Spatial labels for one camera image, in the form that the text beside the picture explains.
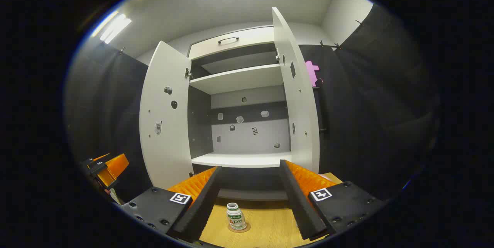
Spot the round brown coaster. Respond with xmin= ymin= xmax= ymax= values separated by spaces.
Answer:
xmin=228 ymin=222 xmax=251 ymax=233

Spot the narrow ceiling light panel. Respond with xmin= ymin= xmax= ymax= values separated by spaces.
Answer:
xmin=92 ymin=10 xmax=132 ymax=44

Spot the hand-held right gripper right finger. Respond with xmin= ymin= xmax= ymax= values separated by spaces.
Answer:
xmin=279 ymin=159 xmax=386 ymax=241

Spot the white cabinet door wide handle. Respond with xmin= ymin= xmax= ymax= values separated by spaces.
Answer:
xmin=271 ymin=7 xmax=321 ymax=174

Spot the white cabinet door slim handle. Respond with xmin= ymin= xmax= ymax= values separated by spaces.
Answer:
xmin=139 ymin=41 xmax=193 ymax=190

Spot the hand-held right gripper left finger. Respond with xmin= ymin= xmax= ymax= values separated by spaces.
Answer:
xmin=120 ymin=166 xmax=223 ymax=243

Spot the black backdrop cloth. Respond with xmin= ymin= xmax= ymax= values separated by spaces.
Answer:
xmin=66 ymin=4 xmax=440 ymax=202

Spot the white cabinet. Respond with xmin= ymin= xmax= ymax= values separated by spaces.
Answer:
xmin=188 ymin=26 xmax=294 ymax=202

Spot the small white green-label bottle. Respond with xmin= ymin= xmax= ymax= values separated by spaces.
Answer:
xmin=226 ymin=202 xmax=247 ymax=230

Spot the white cabinet shelf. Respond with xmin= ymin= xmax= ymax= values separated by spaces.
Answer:
xmin=189 ymin=64 xmax=284 ymax=95
xmin=191 ymin=151 xmax=293 ymax=168

